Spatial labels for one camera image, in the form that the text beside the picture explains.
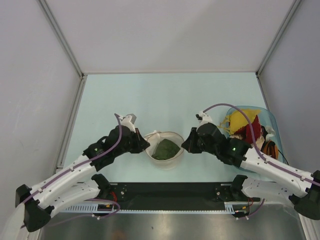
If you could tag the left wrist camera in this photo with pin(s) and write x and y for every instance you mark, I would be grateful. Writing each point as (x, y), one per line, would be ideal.
(128, 121)

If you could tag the yellow garment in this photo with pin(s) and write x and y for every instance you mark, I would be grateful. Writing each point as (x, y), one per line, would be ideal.
(237, 123)

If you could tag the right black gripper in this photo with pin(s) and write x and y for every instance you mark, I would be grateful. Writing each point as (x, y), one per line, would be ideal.
(189, 144)

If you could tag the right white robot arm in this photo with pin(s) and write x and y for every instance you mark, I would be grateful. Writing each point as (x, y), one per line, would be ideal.
(301, 189)

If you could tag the red lace garment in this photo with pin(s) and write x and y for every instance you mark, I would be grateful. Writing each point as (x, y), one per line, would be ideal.
(253, 131)

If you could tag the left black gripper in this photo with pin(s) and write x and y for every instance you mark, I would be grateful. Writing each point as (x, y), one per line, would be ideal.
(141, 143)

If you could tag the beige garment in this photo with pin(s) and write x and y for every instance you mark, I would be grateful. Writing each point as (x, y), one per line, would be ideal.
(259, 142)

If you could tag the translucent blue plastic basket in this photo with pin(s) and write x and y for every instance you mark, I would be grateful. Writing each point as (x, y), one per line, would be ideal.
(269, 128)

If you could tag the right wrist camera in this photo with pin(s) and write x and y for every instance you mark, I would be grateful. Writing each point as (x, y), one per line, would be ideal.
(203, 118)

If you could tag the orange black garment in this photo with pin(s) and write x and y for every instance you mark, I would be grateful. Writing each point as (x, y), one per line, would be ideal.
(270, 148)

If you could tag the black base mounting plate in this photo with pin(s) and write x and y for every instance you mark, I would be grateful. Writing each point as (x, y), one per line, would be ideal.
(173, 196)

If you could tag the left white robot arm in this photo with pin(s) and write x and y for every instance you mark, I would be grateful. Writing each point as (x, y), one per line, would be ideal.
(80, 181)

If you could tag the round beige mesh laundry bag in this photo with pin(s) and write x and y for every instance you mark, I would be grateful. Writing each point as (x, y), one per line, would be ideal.
(154, 138)

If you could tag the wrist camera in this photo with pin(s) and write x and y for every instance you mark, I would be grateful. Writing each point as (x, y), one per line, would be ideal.
(128, 121)
(203, 118)

